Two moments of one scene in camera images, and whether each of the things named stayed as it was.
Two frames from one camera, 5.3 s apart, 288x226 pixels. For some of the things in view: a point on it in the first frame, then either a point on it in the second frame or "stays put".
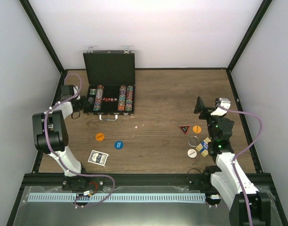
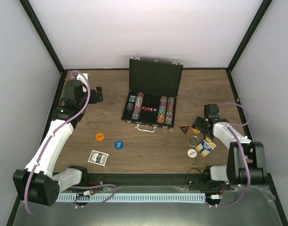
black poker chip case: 110,78 to 154,86
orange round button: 196,129 stays put
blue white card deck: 98,157 stays put
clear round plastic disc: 193,141 stays put
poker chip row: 122,98 to 161,114
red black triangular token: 185,128 stays put
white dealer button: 191,153 stays put
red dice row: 109,99 to 149,109
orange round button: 100,136 stays put
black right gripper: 206,110 to 196,125
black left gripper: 85,103 to 94,99
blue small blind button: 118,145 stays put
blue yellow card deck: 203,147 stays put
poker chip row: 129,98 to 169,111
